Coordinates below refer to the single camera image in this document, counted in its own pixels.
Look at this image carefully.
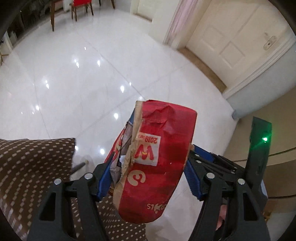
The red paper bag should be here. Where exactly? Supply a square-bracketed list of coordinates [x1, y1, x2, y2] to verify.
[107, 100, 197, 224]

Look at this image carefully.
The pink hanging curtain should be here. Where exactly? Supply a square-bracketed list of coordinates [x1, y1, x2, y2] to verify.
[164, 0, 196, 45]

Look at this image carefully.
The cream panel door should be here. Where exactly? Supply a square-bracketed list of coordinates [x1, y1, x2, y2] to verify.
[186, 1, 295, 89]

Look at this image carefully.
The black table leg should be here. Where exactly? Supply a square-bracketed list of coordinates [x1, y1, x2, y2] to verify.
[70, 160, 88, 175]

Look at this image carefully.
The person's right hand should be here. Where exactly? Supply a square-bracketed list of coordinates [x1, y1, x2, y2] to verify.
[216, 204, 227, 230]

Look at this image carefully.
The red covered wooden chair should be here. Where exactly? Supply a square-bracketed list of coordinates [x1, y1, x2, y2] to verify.
[69, 0, 94, 21]

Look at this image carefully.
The dark wooden dining table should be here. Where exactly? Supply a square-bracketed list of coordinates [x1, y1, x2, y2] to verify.
[49, 0, 116, 32]

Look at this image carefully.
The brown dotted tablecloth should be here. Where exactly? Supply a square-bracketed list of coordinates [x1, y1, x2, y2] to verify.
[1, 138, 147, 240]

